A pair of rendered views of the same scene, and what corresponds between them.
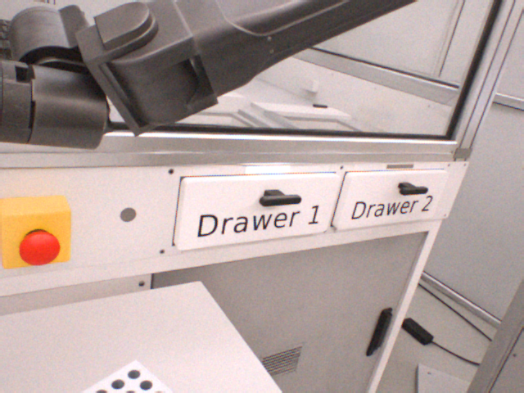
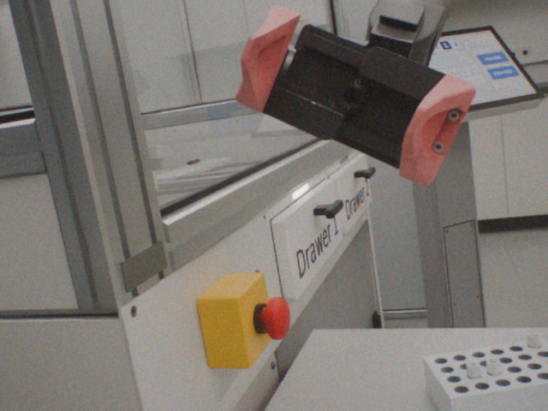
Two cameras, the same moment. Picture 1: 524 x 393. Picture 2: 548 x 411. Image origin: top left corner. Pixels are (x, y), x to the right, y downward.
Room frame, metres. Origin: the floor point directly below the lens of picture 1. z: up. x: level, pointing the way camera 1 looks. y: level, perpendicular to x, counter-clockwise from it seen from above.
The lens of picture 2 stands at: (-0.03, 0.49, 1.08)
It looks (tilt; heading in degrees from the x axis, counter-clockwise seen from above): 11 degrees down; 327
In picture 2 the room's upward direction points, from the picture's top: 9 degrees counter-clockwise
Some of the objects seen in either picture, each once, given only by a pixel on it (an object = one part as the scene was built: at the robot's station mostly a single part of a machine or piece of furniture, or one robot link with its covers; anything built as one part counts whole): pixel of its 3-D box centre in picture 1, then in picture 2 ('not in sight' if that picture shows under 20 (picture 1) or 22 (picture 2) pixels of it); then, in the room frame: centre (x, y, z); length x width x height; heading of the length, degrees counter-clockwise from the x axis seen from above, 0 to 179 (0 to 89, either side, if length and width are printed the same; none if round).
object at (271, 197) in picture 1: (276, 196); (326, 209); (0.62, -0.01, 0.91); 0.07 x 0.04 x 0.01; 127
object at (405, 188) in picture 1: (408, 188); (363, 173); (0.81, -0.27, 0.91); 0.07 x 0.04 x 0.01; 127
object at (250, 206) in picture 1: (264, 208); (312, 231); (0.64, 0.00, 0.87); 0.29 x 0.02 x 0.11; 127
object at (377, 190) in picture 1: (394, 197); (353, 190); (0.83, -0.25, 0.87); 0.29 x 0.02 x 0.11; 127
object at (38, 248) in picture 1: (39, 246); (271, 318); (0.41, 0.24, 0.88); 0.04 x 0.03 x 0.04; 127
